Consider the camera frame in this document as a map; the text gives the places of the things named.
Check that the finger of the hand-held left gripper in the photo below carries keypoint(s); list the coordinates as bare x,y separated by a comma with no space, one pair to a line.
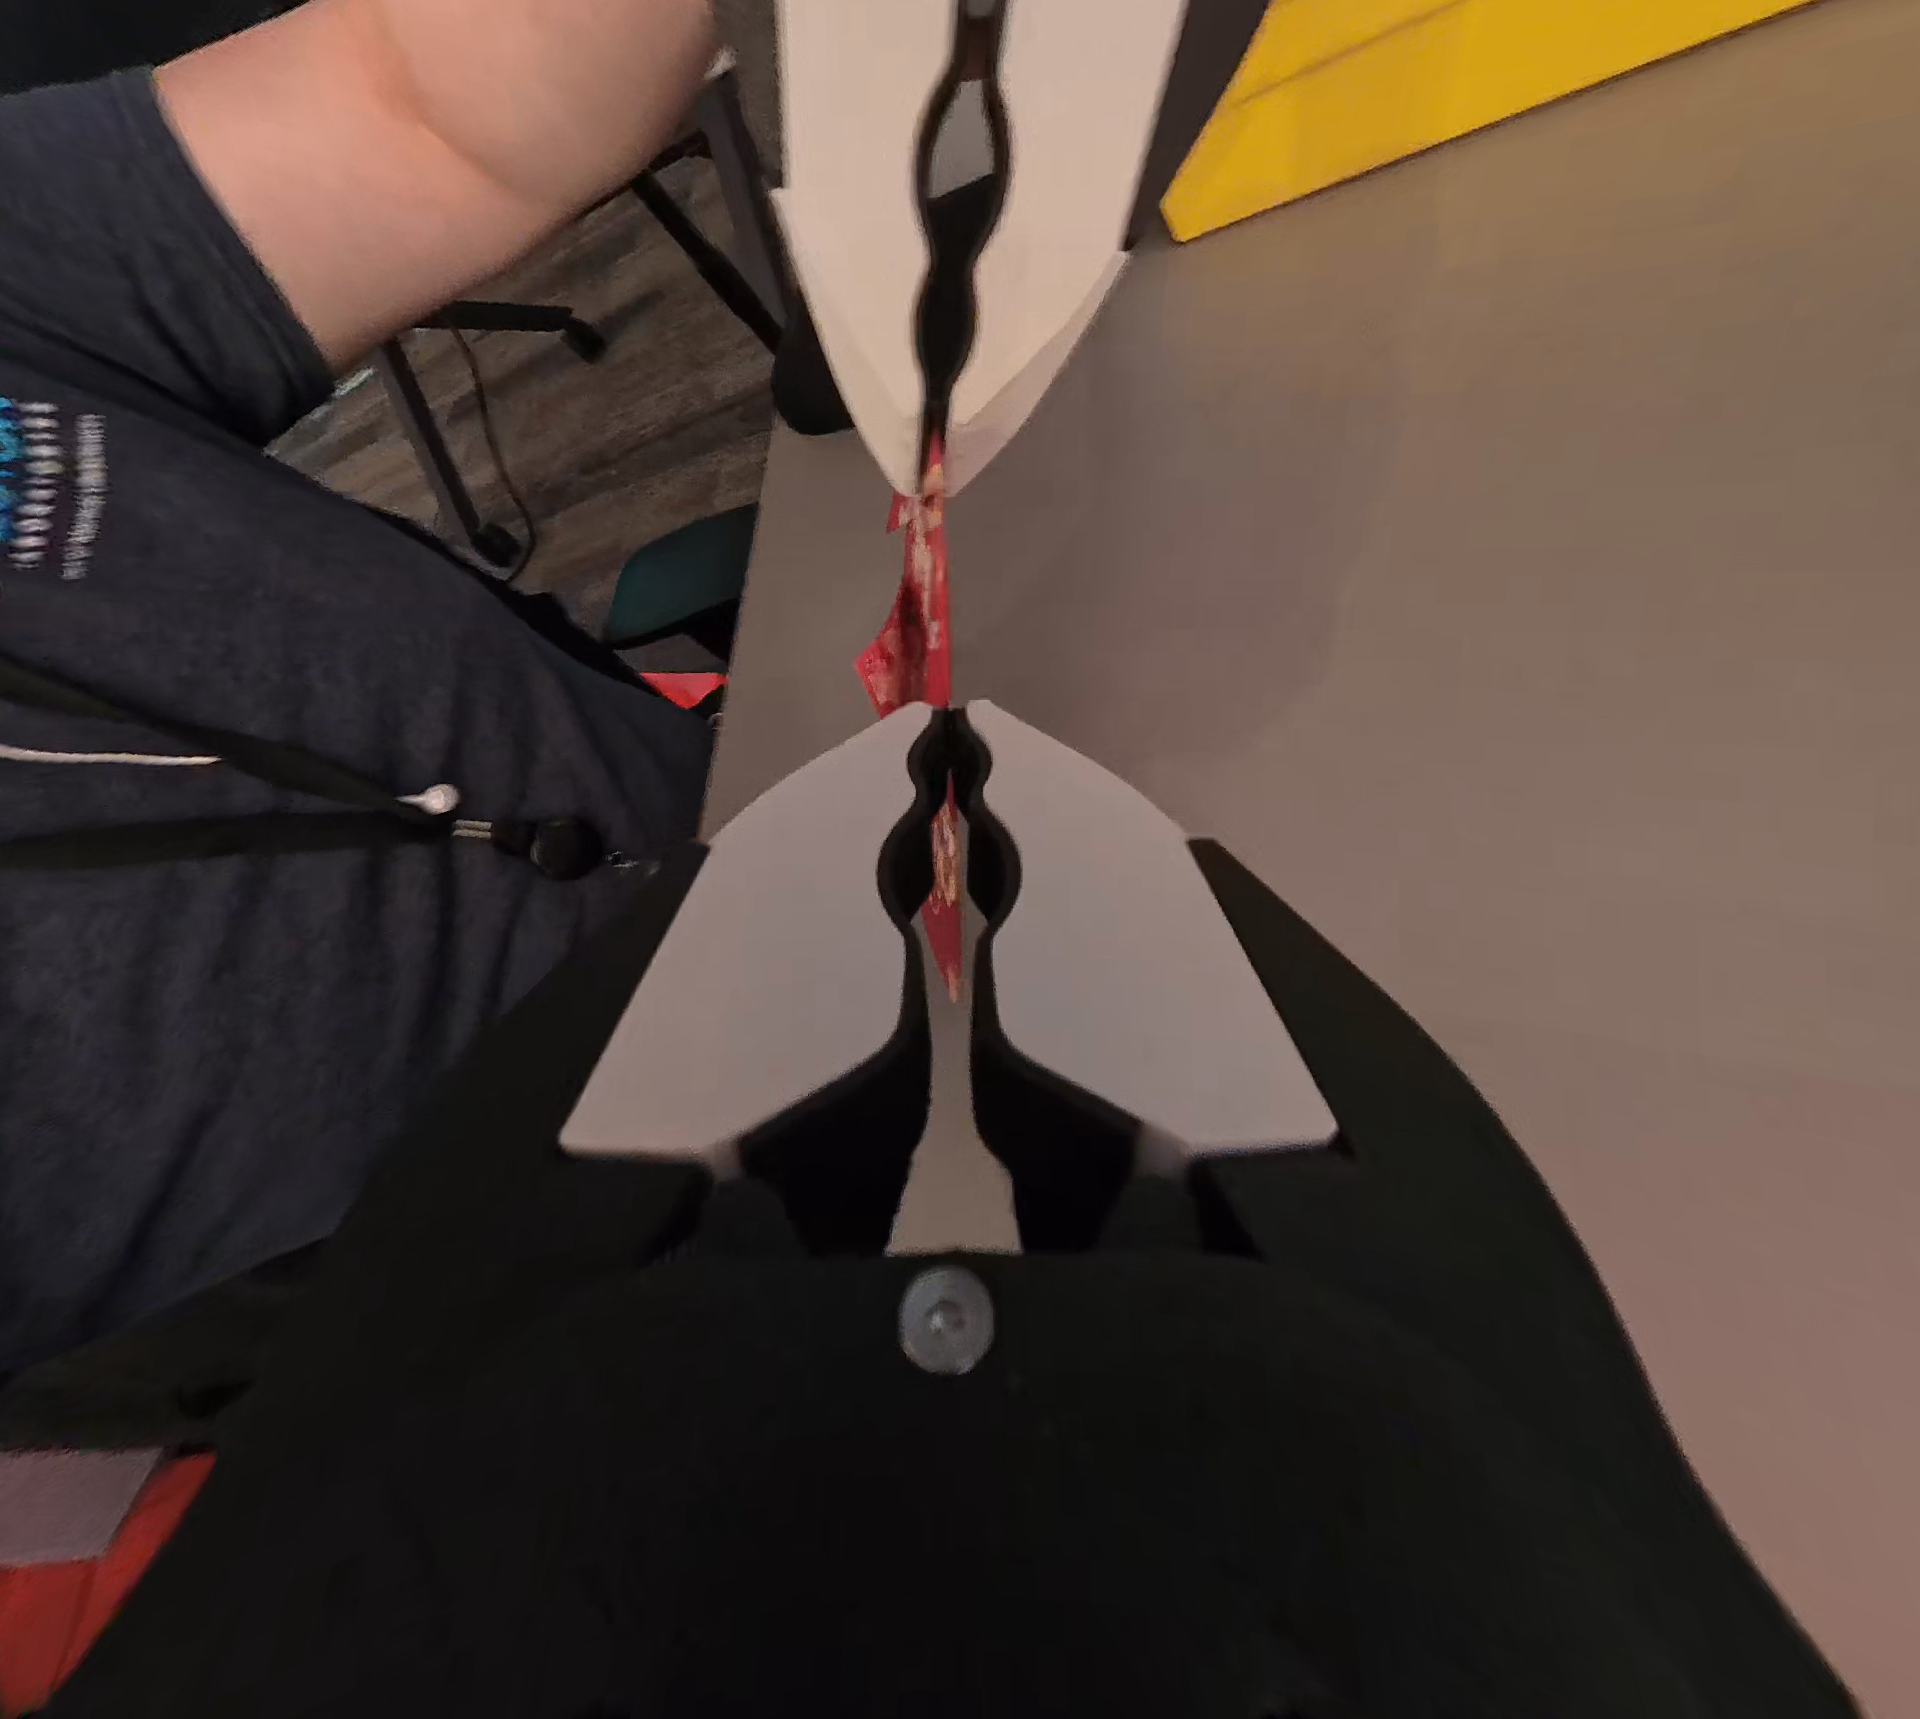
1089,98
847,98

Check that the red floral origami paper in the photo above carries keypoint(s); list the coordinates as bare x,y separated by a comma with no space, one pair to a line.
918,609

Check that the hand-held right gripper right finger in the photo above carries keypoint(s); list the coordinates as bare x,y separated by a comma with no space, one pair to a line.
1139,998

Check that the dark teal office chair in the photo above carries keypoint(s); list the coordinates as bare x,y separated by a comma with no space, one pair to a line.
685,577

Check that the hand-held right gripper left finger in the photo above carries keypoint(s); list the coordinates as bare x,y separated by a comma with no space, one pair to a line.
752,985

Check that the black desk frame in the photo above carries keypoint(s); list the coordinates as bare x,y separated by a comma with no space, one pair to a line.
453,444

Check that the orange object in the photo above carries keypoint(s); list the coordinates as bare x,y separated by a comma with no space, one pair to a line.
92,1629

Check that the person's left forearm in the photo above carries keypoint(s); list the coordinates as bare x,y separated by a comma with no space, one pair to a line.
453,69

